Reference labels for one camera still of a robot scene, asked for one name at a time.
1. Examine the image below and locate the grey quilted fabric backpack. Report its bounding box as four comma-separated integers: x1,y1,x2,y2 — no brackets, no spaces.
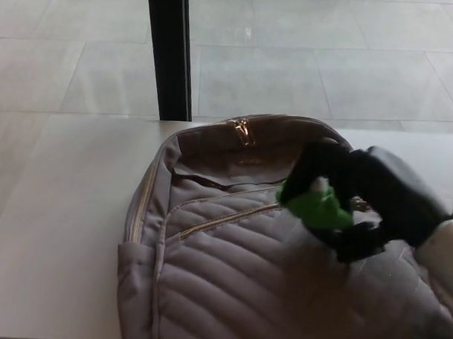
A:
114,107,453,339

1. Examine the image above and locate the gold metal zipper pull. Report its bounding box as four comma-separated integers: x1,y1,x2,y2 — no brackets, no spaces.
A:
227,117,257,146

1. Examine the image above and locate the black vertical window post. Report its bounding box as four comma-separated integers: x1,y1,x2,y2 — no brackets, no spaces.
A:
143,0,197,122

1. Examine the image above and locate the green plush toy keychain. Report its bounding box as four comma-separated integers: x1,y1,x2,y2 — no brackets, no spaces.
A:
273,175,356,233

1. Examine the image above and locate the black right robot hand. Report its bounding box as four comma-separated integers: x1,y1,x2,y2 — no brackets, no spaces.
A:
277,141,453,268

